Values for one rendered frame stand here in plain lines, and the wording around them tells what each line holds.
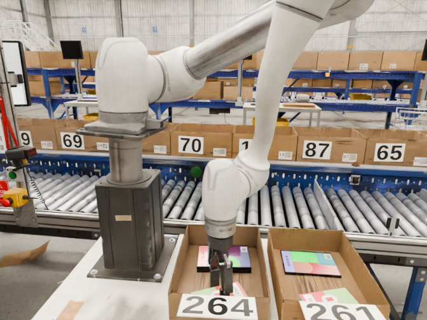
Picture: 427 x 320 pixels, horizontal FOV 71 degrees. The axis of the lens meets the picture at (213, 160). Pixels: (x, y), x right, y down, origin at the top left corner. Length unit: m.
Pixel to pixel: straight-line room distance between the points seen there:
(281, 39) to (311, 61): 5.76
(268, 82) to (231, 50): 0.26
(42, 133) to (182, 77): 1.48
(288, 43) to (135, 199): 0.65
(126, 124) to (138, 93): 0.10
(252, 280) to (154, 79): 0.73
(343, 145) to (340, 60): 4.67
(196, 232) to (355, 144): 1.14
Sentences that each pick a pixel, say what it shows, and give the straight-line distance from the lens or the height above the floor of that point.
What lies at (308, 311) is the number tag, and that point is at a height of 0.86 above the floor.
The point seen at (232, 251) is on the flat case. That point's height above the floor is 0.78.
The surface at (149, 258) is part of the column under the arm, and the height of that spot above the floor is 0.81.
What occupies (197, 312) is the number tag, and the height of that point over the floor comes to 0.87.
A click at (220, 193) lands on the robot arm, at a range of 0.77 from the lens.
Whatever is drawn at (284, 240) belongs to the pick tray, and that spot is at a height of 0.79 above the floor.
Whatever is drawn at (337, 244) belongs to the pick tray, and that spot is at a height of 0.79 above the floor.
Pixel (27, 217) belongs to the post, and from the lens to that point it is 1.78.
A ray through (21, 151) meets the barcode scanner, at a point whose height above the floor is 1.08.
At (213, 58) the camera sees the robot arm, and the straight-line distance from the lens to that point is 0.94.
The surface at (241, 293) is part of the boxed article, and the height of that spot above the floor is 0.77.
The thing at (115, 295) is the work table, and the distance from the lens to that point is 1.09.
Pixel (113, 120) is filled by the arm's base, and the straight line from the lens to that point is 0.95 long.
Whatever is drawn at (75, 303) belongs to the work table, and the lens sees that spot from 1.10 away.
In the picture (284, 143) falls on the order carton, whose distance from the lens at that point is 1.87.
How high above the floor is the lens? 1.44
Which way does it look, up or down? 17 degrees down
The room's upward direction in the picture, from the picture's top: straight up
